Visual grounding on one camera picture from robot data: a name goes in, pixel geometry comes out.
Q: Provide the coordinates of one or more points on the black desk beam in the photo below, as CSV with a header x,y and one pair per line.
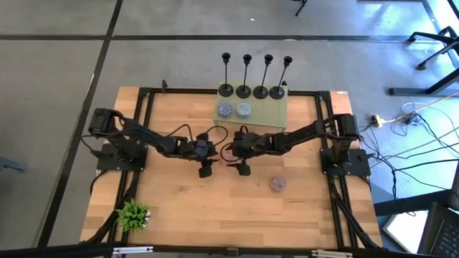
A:
x,y
412,202

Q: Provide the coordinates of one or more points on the black office chair base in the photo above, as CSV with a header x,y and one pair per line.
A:
x,y
430,36

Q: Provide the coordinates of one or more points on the grey floor object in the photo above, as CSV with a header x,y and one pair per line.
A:
x,y
10,164

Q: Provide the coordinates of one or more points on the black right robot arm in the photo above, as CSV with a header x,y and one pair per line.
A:
x,y
305,134

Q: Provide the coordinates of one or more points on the black chair leg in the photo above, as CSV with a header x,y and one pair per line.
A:
x,y
300,8

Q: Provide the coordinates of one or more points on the black tall candlestick holder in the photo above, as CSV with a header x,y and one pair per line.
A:
x,y
260,92
226,90
277,92
244,92

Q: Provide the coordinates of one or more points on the light teal patterned candle tin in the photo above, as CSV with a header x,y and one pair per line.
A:
x,y
244,110

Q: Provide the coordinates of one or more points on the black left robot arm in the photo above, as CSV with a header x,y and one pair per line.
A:
x,y
143,138

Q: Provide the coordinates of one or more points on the white power strip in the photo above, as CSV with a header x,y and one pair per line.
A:
x,y
376,121

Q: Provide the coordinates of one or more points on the pale green perforated metal shelf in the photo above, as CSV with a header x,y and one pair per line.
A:
x,y
267,118

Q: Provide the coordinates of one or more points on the black aluminium table frame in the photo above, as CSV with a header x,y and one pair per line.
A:
x,y
179,91

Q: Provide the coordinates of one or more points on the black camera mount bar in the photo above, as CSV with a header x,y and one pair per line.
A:
x,y
215,252

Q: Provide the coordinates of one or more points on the black laptop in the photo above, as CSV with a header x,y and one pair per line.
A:
x,y
441,233

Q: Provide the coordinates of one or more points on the black desk foot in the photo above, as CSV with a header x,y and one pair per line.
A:
x,y
412,91

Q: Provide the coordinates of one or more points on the green plant in white pot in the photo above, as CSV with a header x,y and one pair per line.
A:
x,y
132,215

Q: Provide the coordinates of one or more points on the dark blue patterned candle tin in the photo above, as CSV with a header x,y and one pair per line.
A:
x,y
225,110

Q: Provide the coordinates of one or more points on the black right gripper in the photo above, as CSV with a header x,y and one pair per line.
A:
x,y
247,147

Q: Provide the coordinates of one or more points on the maroon patterned candle tin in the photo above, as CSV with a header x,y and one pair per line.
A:
x,y
278,183

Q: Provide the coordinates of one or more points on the black frame clamp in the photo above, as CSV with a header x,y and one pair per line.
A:
x,y
164,86

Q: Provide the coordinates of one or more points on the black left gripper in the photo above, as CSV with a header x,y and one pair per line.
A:
x,y
202,150

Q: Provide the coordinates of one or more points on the white flat panel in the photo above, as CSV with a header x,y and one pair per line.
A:
x,y
405,231

